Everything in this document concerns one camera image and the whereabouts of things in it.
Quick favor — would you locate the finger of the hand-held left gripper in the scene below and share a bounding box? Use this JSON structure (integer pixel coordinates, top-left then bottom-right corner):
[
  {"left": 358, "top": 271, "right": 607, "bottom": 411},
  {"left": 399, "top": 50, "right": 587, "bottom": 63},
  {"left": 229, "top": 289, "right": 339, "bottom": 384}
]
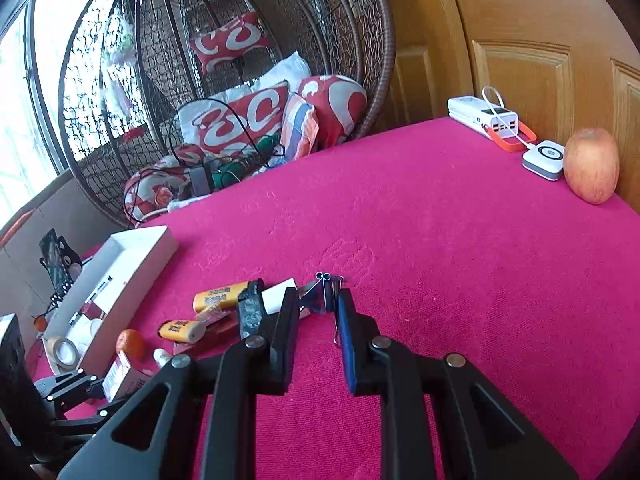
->
[
  {"left": 34, "top": 367, "right": 108, "bottom": 418},
  {"left": 47, "top": 395, "right": 133, "bottom": 441}
]

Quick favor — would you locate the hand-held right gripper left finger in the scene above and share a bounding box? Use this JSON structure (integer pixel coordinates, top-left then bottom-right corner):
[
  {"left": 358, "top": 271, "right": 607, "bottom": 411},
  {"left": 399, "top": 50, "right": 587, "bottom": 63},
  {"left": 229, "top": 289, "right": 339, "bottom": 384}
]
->
[{"left": 57, "top": 286, "right": 301, "bottom": 480}]

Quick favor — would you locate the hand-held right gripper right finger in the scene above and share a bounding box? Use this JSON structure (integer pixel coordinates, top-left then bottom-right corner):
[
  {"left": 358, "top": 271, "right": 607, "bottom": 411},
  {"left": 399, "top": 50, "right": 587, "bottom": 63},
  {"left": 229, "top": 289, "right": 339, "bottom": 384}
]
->
[{"left": 334, "top": 287, "right": 581, "bottom": 480}]

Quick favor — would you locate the black binder clip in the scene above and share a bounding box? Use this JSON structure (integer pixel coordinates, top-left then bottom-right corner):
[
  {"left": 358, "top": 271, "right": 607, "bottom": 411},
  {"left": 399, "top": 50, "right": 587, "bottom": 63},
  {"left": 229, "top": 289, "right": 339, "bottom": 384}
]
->
[{"left": 298, "top": 272, "right": 347, "bottom": 348}]

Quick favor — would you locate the white shallow box tray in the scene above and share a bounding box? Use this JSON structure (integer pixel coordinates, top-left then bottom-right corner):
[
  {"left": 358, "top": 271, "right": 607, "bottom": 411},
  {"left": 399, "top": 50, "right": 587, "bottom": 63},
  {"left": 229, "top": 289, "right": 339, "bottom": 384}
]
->
[{"left": 42, "top": 225, "right": 180, "bottom": 378}]

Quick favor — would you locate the brown packing tape roll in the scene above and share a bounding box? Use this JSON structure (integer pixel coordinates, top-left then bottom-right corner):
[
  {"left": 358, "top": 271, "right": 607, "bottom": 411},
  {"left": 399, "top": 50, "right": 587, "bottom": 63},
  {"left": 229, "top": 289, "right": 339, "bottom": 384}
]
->
[{"left": 44, "top": 337, "right": 81, "bottom": 373}]

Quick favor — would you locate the white paper card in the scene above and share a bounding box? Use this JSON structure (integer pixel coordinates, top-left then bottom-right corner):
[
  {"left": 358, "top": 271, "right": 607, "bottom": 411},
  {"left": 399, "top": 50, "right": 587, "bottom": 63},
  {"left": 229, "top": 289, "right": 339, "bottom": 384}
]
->
[{"left": 261, "top": 284, "right": 301, "bottom": 321}]

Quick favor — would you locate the dark metal lighter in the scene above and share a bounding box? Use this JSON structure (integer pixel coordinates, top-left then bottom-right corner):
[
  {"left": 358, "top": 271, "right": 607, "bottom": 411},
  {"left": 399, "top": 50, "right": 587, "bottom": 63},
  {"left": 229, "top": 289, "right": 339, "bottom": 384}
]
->
[{"left": 237, "top": 279, "right": 267, "bottom": 341}]

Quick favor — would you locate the white red medicine box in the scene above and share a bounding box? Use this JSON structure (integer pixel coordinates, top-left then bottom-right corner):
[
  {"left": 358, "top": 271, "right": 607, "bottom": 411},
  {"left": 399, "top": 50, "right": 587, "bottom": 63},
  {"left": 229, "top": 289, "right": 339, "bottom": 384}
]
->
[{"left": 102, "top": 350, "right": 156, "bottom": 403}]

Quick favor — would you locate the black white cat phone stand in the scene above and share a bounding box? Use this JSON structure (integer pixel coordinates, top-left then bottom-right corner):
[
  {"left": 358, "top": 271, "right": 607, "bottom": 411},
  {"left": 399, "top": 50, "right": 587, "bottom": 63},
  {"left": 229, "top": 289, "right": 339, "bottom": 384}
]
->
[{"left": 39, "top": 240, "right": 83, "bottom": 311}]

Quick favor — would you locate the black smartphone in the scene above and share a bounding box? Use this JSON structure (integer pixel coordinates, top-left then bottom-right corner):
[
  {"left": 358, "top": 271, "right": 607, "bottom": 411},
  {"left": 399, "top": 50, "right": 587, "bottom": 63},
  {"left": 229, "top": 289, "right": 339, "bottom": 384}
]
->
[{"left": 39, "top": 228, "right": 68, "bottom": 293}]

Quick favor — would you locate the orange cloth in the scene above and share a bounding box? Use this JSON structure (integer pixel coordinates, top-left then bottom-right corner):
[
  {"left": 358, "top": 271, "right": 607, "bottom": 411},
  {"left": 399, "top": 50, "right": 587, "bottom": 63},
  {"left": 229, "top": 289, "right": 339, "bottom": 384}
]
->
[{"left": 0, "top": 210, "right": 36, "bottom": 248}]

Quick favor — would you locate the white power strip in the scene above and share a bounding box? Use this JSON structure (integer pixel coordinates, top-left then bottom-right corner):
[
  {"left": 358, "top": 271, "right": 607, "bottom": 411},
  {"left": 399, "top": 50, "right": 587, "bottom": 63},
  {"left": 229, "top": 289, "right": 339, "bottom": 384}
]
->
[{"left": 167, "top": 192, "right": 211, "bottom": 213}]

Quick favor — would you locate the green fabric item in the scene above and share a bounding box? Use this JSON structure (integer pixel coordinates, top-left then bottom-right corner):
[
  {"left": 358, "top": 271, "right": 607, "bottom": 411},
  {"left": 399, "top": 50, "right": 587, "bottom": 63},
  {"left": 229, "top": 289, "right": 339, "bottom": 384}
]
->
[{"left": 210, "top": 157, "right": 273, "bottom": 186}]

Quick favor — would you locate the black power adapter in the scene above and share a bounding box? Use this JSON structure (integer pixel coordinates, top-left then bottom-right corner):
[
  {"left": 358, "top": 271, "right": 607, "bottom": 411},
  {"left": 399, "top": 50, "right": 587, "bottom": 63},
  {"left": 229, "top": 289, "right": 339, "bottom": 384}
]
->
[{"left": 189, "top": 165, "right": 213, "bottom": 195}]

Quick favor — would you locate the red white patterned round cushion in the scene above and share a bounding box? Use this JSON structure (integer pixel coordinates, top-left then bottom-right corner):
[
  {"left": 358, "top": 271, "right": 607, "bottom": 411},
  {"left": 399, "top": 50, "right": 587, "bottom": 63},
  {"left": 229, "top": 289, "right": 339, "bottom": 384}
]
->
[
  {"left": 298, "top": 74, "right": 368, "bottom": 148},
  {"left": 122, "top": 142, "right": 211, "bottom": 223}
]

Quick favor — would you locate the plaid cushion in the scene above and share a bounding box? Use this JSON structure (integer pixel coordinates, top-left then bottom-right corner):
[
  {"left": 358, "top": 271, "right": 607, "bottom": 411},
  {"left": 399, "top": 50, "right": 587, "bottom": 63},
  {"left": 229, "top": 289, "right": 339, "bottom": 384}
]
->
[{"left": 279, "top": 92, "right": 320, "bottom": 161}]

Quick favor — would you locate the window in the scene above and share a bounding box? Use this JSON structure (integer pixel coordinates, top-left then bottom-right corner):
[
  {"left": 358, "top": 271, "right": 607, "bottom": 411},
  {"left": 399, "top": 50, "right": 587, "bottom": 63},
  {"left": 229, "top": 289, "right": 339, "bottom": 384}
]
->
[{"left": 0, "top": 0, "right": 71, "bottom": 211}]

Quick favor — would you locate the red apple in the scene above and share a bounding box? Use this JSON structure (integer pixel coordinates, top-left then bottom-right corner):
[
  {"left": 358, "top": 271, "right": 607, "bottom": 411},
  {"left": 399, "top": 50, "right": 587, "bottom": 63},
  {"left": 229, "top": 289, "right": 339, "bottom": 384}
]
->
[{"left": 563, "top": 127, "right": 621, "bottom": 206}]

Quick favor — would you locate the brown wicker hanging chair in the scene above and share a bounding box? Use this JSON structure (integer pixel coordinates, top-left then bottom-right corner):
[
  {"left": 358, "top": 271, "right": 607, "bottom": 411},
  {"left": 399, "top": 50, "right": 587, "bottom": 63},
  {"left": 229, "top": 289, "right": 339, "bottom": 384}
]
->
[{"left": 57, "top": 0, "right": 396, "bottom": 228}]

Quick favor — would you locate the small red white headrest pillow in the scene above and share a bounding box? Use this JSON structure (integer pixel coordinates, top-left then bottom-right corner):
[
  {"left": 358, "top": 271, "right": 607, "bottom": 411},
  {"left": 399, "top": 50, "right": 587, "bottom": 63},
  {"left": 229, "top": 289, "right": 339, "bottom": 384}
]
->
[{"left": 187, "top": 10, "right": 271, "bottom": 76}]

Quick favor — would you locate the white fluffy hanging ornament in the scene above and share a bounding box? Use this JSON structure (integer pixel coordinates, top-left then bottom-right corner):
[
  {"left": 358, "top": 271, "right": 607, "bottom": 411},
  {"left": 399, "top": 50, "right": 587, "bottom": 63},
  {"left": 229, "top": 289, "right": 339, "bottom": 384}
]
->
[{"left": 102, "top": 10, "right": 138, "bottom": 111}]

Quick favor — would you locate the black cable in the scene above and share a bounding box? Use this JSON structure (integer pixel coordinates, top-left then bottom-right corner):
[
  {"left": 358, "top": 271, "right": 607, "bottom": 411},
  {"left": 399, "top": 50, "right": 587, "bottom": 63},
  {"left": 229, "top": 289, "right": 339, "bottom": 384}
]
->
[{"left": 167, "top": 97, "right": 286, "bottom": 171}]

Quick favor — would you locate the white power bank orange strap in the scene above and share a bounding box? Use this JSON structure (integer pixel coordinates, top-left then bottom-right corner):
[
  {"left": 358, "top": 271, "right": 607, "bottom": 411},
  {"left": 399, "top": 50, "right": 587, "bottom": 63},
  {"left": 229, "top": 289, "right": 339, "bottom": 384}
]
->
[{"left": 446, "top": 95, "right": 538, "bottom": 154}]

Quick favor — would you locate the white grey wireless charger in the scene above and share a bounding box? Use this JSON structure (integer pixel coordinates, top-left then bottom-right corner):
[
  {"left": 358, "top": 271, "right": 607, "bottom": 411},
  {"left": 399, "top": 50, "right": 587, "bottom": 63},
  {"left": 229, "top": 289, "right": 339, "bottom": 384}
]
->
[{"left": 522, "top": 140, "right": 568, "bottom": 182}]

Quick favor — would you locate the white charging cable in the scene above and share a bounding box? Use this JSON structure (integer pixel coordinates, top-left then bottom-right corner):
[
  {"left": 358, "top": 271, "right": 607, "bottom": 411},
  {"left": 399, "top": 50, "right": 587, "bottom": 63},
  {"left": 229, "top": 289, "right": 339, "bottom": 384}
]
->
[{"left": 481, "top": 86, "right": 538, "bottom": 148}]

